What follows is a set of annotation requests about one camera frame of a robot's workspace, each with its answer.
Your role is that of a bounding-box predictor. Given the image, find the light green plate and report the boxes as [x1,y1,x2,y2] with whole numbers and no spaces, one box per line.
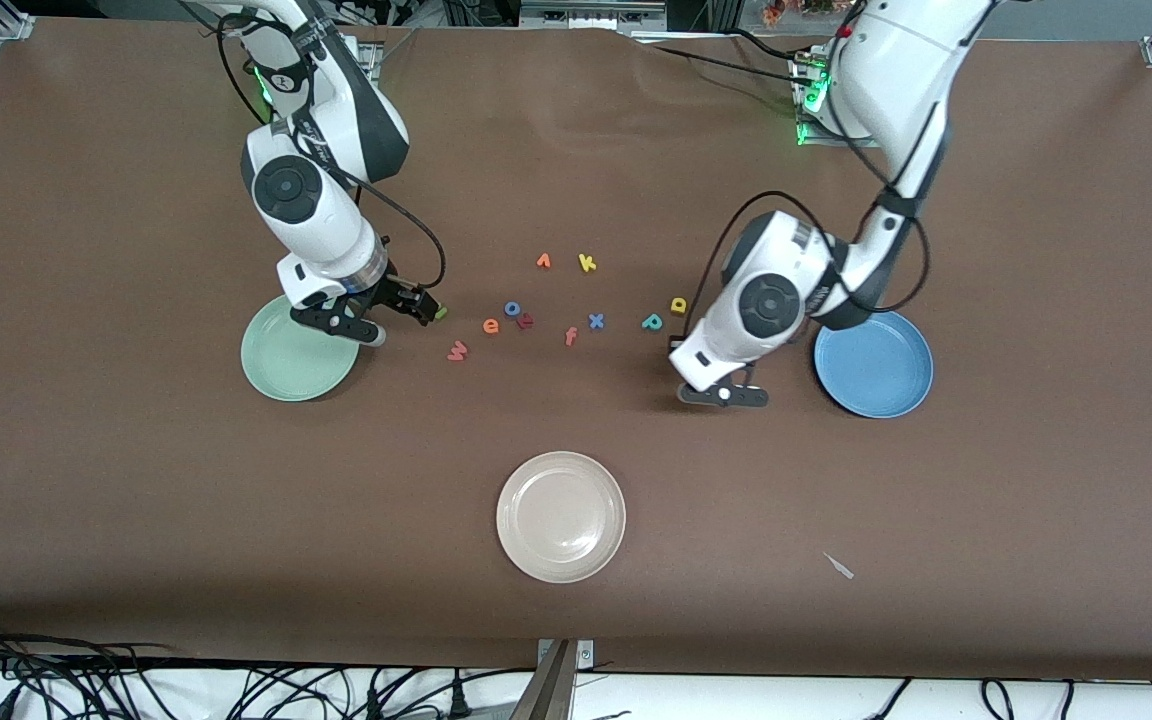
[240,292,361,403]

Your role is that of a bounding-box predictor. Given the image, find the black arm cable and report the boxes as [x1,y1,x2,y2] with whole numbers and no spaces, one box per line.
[691,100,953,317]
[216,10,448,306]

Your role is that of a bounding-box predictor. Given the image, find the grey aluminium profile beam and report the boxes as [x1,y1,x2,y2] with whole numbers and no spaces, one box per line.
[511,640,574,720]

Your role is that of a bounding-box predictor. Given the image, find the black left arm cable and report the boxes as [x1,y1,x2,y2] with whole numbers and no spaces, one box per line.
[691,100,953,317]

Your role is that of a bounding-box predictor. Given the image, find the orange flowers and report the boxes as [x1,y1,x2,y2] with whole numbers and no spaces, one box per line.
[761,0,837,26]

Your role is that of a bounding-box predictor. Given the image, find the black cable tangle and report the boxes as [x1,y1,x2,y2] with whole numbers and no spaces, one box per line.
[0,615,537,720]

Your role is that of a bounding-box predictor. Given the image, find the silver equipment frame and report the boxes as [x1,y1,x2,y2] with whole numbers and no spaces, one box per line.
[519,0,669,33]

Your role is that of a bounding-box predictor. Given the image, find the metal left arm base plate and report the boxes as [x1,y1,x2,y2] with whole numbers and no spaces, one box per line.
[792,55,882,149]

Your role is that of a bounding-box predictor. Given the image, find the blue plate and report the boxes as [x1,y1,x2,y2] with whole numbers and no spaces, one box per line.
[813,308,935,419]

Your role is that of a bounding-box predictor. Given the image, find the beige plate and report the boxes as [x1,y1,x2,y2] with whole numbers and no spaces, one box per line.
[496,451,627,584]

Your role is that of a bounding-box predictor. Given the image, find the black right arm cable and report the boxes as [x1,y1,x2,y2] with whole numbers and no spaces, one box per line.
[216,10,448,306]

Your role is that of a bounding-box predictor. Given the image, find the silver metal bracket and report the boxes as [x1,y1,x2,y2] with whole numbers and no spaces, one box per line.
[537,640,595,673]

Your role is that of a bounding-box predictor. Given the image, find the brown paper table cover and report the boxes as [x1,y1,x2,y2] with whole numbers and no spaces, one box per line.
[0,18,1152,683]

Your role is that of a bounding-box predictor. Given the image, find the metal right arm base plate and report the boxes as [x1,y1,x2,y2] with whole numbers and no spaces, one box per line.
[266,40,383,131]

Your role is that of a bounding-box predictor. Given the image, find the black cable on table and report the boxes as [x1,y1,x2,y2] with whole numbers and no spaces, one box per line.
[636,32,807,89]

